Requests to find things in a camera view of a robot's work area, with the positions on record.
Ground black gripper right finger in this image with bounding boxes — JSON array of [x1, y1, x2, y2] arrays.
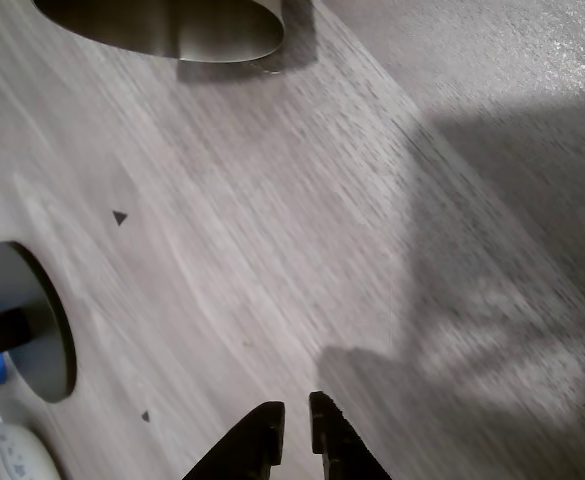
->
[[309, 390, 393, 480]]

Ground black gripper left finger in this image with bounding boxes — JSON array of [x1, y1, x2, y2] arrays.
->
[[181, 400, 286, 480]]

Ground silver metal can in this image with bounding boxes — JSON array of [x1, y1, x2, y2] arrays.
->
[[34, 0, 286, 64]]

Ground black round stand base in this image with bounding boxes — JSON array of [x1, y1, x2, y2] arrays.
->
[[0, 241, 78, 404]]

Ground white patterned dish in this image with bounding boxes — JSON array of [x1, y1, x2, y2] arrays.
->
[[0, 423, 64, 480]]

